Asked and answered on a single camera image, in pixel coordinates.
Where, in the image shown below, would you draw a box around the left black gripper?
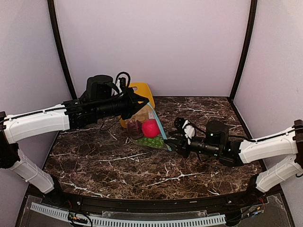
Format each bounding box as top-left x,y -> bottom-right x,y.
94,87 -> 150,120

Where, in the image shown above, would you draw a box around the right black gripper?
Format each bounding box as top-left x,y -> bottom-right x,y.
164,130 -> 221,158

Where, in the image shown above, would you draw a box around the clear zip top bag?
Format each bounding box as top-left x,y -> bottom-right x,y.
125,103 -> 171,151

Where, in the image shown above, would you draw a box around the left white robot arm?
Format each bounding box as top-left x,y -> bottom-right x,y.
0,72 -> 149,206

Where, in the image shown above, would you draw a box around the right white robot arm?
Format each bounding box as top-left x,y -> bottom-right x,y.
164,118 -> 303,205

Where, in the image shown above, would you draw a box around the green fake grapes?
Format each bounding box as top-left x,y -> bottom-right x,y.
135,136 -> 164,148

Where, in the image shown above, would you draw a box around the dark purple fake food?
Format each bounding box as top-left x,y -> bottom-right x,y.
127,119 -> 143,140

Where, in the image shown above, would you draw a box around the red fake apple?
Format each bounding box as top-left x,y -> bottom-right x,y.
142,119 -> 160,138

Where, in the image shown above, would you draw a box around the yellow plastic bin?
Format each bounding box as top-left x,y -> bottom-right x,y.
120,82 -> 155,128

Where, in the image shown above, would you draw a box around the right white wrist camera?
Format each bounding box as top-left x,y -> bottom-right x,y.
174,117 -> 196,145

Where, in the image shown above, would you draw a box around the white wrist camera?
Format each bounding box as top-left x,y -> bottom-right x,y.
174,117 -> 196,145
116,78 -> 126,93

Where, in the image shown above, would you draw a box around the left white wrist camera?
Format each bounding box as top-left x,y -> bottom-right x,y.
116,78 -> 126,93

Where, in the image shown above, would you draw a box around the white slotted cable duct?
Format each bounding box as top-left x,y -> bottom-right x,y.
30,202 -> 226,227

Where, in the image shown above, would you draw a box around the black front rail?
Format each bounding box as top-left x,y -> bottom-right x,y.
44,192 -> 258,214

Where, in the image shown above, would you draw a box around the left black frame post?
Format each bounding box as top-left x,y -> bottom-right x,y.
47,0 -> 77,99

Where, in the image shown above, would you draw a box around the black frame post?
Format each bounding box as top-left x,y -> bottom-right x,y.
228,0 -> 258,103
47,0 -> 77,99

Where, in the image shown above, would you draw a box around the right black frame post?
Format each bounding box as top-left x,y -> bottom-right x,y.
228,0 -> 258,103

